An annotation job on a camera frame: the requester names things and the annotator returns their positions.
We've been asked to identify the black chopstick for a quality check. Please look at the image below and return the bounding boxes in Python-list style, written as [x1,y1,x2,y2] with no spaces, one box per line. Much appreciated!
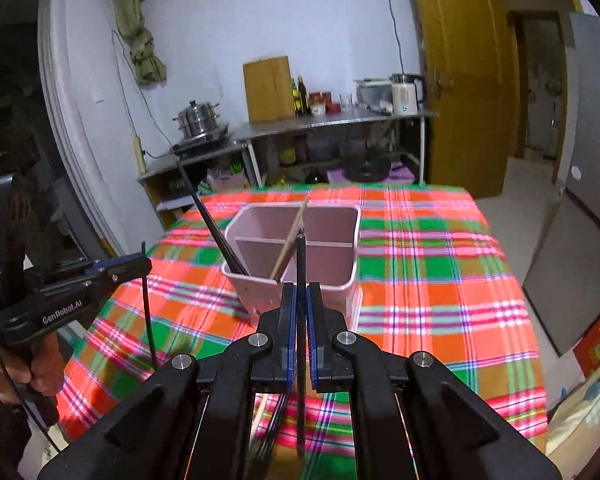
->
[295,230,307,458]
[141,241,158,368]
[176,161,248,276]
[262,394,287,461]

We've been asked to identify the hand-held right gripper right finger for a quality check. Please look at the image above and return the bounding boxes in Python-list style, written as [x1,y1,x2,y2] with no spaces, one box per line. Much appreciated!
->
[306,282,563,480]

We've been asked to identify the wooden cutting board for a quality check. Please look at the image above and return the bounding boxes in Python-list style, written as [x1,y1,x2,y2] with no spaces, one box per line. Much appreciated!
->
[243,55,295,122]

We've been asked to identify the grey rice cooker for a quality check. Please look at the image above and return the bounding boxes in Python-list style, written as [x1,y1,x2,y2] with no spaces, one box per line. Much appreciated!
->
[356,79,394,112]

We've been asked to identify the silver refrigerator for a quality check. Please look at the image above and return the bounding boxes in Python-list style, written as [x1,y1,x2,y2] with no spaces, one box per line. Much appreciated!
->
[522,10,600,357]

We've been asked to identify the purple cloth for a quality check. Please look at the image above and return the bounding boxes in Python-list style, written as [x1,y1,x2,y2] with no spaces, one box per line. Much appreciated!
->
[327,162,416,184]

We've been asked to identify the person's left hand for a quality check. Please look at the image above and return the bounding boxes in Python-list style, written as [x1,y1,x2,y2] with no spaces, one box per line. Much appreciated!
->
[0,337,66,411]

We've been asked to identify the wooden chopstick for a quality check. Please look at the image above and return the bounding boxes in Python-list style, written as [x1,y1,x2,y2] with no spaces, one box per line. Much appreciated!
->
[252,394,271,443]
[270,195,311,281]

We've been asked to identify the steel steamer pot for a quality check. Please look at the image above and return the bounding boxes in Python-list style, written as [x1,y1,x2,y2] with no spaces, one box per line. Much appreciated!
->
[174,101,221,138]

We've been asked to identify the black induction cooker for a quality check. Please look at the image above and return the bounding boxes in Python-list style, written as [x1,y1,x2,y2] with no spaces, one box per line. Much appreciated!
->
[172,125,231,153]

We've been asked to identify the green hanging cloth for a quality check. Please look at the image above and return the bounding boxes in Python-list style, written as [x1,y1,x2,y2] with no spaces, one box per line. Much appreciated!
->
[112,0,167,86]

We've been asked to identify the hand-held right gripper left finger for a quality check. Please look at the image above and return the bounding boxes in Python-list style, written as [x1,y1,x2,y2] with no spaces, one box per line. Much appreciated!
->
[37,282,297,480]

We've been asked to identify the white electric kettle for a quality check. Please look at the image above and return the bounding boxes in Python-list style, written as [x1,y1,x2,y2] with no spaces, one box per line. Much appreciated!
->
[391,73,427,114]

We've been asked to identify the low steel shelf unit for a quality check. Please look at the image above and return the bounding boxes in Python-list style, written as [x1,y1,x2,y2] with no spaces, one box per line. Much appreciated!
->
[137,142,251,231]

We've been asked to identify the small pink woven basket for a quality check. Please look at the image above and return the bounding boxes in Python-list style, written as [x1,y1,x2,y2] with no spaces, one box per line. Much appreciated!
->
[207,170,247,192]

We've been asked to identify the yellow wooden door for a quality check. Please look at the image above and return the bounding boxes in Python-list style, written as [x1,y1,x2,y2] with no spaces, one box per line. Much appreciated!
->
[409,0,521,198]

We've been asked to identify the white door frame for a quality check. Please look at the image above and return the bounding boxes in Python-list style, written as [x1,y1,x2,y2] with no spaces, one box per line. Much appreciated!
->
[37,0,128,258]

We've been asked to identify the pink plastic utensil basket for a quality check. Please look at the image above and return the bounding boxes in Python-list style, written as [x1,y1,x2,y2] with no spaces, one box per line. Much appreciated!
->
[221,203,363,328]

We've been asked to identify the steel counter table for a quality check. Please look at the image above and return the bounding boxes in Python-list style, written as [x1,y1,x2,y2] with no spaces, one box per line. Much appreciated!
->
[235,107,438,186]

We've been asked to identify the plaid tablecloth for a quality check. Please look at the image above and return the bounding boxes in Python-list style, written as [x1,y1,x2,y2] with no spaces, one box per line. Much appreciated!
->
[60,182,548,480]

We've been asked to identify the black wall cable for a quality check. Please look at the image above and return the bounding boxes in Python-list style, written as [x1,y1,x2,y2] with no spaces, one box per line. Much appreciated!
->
[377,0,406,76]

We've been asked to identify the black cooking pot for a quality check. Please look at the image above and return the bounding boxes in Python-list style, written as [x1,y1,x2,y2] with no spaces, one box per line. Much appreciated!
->
[342,140,392,181]

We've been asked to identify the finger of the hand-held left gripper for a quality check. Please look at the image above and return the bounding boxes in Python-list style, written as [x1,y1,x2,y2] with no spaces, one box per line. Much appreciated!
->
[82,260,154,292]
[92,254,150,268]

